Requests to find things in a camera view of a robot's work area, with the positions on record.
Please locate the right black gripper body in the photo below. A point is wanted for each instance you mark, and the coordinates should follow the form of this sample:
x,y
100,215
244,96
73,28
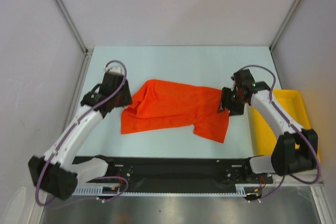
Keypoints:
x,y
226,100

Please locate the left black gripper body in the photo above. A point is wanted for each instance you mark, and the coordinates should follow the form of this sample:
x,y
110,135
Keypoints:
x,y
124,98

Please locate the yellow plastic bin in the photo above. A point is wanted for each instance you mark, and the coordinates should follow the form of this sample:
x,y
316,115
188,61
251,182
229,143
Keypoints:
x,y
296,148

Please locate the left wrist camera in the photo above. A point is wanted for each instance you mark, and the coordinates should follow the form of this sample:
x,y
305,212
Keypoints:
x,y
113,69

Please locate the orange t-shirt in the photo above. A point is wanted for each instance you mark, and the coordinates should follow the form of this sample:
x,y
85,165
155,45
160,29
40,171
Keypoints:
x,y
160,104

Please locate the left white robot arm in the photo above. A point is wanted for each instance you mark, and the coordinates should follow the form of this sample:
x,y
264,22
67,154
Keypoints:
x,y
54,172

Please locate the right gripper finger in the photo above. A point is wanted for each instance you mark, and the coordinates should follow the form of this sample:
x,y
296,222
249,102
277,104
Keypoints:
x,y
235,108
223,99

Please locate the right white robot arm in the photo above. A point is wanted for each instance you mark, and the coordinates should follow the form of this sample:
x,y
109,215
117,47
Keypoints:
x,y
296,147

